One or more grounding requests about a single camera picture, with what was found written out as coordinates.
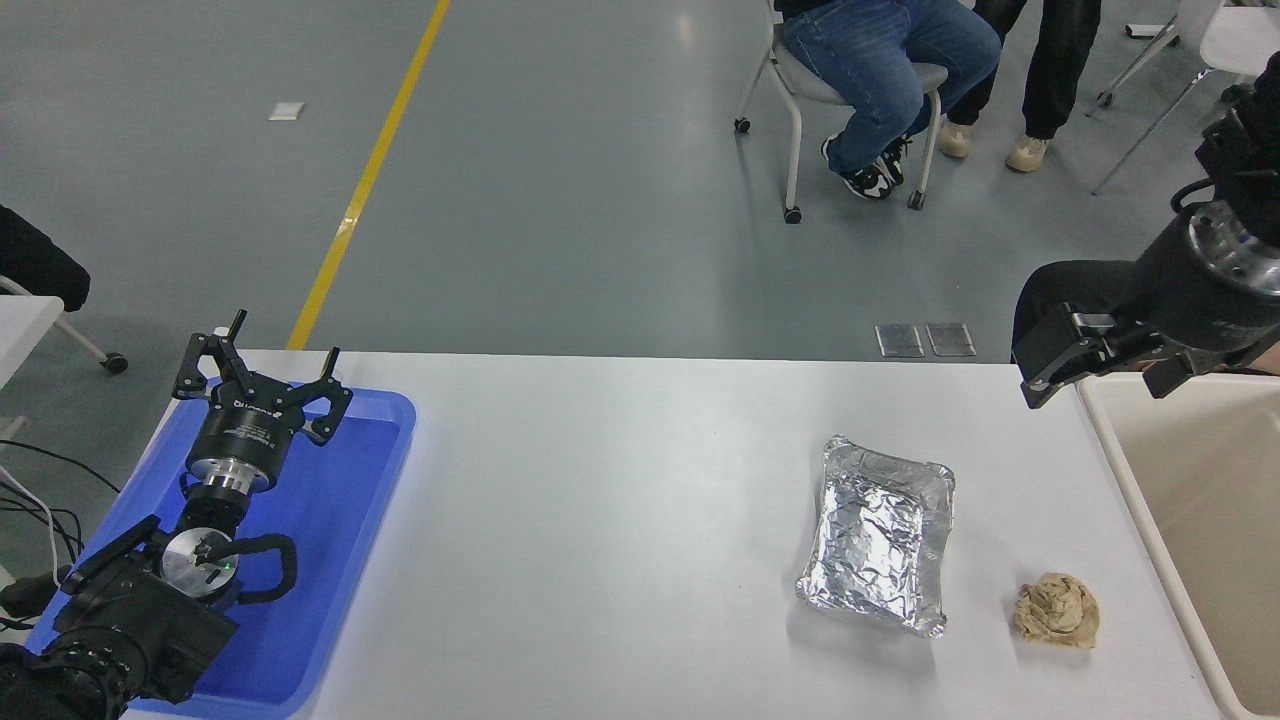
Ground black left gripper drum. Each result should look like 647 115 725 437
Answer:
188 392 301 473

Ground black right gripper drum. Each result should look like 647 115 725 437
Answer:
1113 215 1280 367

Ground silver foil tray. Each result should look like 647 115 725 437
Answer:
796 434 956 641

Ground person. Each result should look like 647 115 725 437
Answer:
1012 258 1141 366
775 0 1004 201
938 0 1103 174

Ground blue plastic tray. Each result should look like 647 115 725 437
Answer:
25 378 417 719

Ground large pale bin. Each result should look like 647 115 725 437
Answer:
1075 372 1280 720

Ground white side table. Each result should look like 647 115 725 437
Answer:
0 295 66 391

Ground white chair grey legs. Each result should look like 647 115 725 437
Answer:
1090 0 1280 196
1087 0 1226 109

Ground crumpled tan paper ball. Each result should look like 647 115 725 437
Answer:
1012 572 1101 650

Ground black floor device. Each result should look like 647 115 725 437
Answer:
0 565 73 633

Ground grey chair with casters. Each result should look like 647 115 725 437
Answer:
733 0 949 225

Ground black cable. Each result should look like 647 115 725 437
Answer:
0 497 86 561
0 440 121 496

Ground white cable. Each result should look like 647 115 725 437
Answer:
0 465 63 591

